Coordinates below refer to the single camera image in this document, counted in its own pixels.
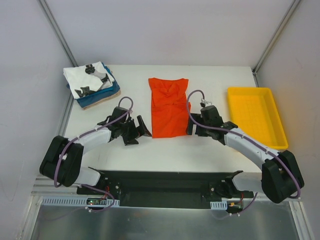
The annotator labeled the orange t shirt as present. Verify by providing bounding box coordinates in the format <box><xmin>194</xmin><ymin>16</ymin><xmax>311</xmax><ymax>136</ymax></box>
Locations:
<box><xmin>148</xmin><ymin>77</ymin><xmax>191</xmax><ymax>139</ymax></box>

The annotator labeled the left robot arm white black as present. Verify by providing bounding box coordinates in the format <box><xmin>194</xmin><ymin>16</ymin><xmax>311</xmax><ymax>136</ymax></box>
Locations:
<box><xmin>39</xmin><ymin>106</ymin><xmax>152</xmax><ymax>195</ymax></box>

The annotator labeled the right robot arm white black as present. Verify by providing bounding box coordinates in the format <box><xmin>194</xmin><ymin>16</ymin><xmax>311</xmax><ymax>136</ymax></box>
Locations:
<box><xmin>186</xmin><ymin>105</ymin><xmax>305</xmax><ymax>204</ymax></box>

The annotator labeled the beige folded shirt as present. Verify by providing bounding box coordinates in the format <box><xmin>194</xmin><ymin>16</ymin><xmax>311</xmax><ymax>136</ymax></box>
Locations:
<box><xmin>79</xmin><ymin>90</ymin><xmax>121</xmax><ymax>110</ymax></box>

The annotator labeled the yellow plastic tray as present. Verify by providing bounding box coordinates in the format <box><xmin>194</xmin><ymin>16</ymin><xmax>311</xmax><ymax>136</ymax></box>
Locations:
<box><xmin>227</xmin><ymin>87</ymin><xmax>289</xmax><ymax>150</ymax></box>

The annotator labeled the white black printed folded shirt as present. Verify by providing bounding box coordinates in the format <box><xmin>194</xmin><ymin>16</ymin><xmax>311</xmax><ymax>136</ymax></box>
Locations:
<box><xmin>63</xmin><ymin>61</ymin><xmax>115</xmax><ymax>99</ymax></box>

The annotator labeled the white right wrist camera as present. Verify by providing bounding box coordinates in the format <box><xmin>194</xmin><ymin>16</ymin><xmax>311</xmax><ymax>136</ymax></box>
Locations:
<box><xmin>200</xmin><ymin>98</ymin><xmax>212</xmax><ymax>108</ymax></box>

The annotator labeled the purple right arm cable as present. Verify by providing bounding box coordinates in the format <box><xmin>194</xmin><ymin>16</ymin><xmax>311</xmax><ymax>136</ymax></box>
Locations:
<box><xmin>186</xmin><ymin>89</ymin><xmax>302</xmax><ymax>200</ymax></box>

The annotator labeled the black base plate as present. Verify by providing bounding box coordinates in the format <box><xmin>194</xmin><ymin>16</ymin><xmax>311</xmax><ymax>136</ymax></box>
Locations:
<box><xmin>76</xmin><ymin>170</ymin><xmax>254</xmax><ymax>209</ymax></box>

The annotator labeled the right grey cable duct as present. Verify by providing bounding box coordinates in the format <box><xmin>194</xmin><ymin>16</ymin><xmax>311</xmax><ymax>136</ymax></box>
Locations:
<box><xmin>210</xmin><ymin>200</ymin><xmax>228</xmax><ymax>211</ymax></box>

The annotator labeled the grey cable duct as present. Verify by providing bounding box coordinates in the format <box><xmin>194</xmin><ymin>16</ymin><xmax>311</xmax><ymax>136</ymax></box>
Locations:
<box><xmin>41</xmin><ymin>196</ymin><xmax>120</xmax><ymax>208</ymax></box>
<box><xmin>210</xmin><ymin>200</ymin><xmax>228</xmax><ymax>211</ymax></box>

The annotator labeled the left grey cable duct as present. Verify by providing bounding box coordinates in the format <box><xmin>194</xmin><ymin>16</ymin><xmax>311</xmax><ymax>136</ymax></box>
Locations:
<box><xmin>41</xmin><ymin>196</ymin><xmax>120</xmax><ymax>208</ymax></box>

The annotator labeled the left aluminium frame post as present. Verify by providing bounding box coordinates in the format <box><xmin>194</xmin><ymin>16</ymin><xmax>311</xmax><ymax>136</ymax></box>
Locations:
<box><xmin>37</xmin><ymin>0</ymin><xmax>78</xmax><ymax>67</ymax></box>

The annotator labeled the aluminium frame post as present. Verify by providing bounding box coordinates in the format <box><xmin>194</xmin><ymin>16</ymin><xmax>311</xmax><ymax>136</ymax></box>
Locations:
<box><xmin>37</xmin><ymin>0</ymin><xmax>78</xmax><ymax>67</ymax></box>
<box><xmin>252</xmin><ymin>0</ymin><xmax>302</xmax><ymax>76</ymax></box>

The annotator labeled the right aluminium frame post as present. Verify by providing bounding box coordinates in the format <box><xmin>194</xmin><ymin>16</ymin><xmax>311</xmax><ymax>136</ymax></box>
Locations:
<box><xmin>252</xmin><ymin>0</ymin><xmax>302</xmax><ymax>76</ymax></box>

